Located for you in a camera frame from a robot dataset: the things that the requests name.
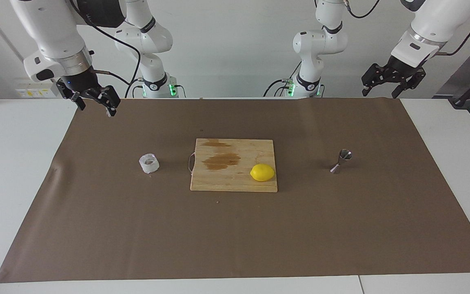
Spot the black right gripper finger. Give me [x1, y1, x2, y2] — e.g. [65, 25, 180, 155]
[90, 85, 121, 117]
[56, 80, 86, 111]

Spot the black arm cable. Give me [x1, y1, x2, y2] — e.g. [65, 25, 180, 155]
[70, 0, 142, 98]
[343, 0, 470, 56]

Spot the brown paper table mat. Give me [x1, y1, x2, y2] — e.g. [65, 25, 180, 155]
[0, 97, 470, 283]

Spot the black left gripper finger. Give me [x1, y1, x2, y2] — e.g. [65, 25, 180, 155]
[392, 71, 426, 99]
[361, 63, 395, 97]

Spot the white wall socket strip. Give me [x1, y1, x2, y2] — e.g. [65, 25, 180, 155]
[16, 83, 60, 98]

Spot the wooden cutting board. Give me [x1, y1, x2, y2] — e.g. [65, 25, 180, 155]
[188, 138, 278, 193]

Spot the steel double jigger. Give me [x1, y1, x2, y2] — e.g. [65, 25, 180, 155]
[330, 149, 353, 174]

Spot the black base cable bundle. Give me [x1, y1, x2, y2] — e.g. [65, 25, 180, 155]
[263, 61, 303, 98]

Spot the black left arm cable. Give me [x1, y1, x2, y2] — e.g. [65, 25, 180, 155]
[343, 0, 470, 56]

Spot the yellow lemon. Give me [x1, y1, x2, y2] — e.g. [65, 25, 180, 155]
[250, 164, 275, 182]

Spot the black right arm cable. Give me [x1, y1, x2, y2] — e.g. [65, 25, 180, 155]
[70, 0, 142, 98]

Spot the small clear glass cup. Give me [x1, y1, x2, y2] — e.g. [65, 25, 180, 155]
[139, 153, 160, 174]

